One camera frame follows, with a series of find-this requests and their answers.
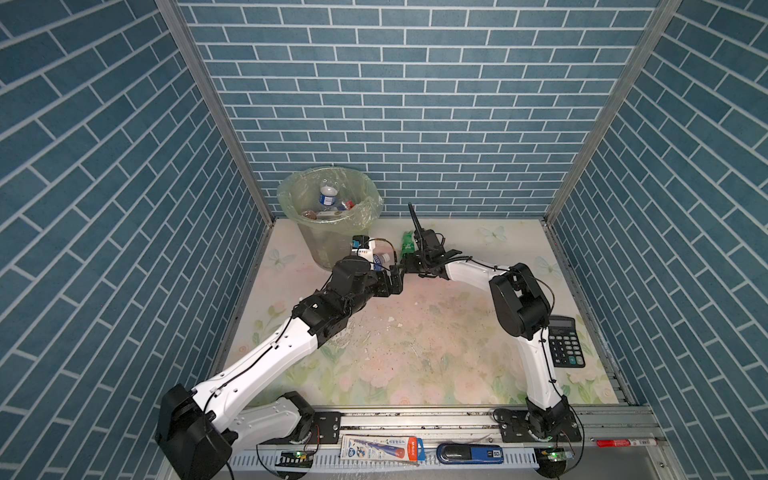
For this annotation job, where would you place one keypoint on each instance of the blue red label bottle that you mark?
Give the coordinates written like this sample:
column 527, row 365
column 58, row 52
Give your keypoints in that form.
column 345, row 205

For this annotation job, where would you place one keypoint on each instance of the green lined trash bin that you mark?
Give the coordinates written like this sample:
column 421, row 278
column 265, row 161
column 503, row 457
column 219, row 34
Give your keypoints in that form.
column 328, row 233

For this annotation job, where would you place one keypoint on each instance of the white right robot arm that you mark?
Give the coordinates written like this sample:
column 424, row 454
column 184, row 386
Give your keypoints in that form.
column 522, row 309

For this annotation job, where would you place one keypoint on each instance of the blue label water bottle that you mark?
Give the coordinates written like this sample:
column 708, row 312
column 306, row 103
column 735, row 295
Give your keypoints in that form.
column 328, row 196

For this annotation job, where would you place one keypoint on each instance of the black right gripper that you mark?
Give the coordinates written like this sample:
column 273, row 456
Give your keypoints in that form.
column 409, row 261

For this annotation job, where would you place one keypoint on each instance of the black calculator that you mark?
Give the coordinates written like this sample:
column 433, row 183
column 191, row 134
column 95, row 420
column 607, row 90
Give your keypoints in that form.
column 564, row 345

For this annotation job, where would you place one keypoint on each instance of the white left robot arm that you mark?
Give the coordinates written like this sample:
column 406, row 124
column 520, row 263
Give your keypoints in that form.
column 201, row 428

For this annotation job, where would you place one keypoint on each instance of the small blue label bottle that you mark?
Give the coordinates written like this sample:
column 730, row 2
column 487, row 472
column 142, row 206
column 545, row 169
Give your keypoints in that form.
column 382, row 261

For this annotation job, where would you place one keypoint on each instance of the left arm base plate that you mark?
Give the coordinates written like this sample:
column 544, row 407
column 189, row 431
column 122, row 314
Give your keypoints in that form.
column 324, row 428

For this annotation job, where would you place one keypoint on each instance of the green plastic bottle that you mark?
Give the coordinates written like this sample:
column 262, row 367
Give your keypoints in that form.
column 409, row 243

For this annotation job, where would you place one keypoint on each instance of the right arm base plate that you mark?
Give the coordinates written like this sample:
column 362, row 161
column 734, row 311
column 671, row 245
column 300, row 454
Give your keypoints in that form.
column 520, row 426

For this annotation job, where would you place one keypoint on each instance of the blue black device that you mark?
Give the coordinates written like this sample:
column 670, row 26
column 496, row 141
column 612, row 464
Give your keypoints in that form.
column 469, row 454

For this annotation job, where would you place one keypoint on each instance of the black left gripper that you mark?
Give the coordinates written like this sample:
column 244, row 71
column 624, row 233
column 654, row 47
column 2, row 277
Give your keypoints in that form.
column 396, row 282

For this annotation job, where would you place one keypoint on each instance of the red marker pen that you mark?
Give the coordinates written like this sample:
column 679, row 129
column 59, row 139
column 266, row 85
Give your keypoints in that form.
column 625, row 443

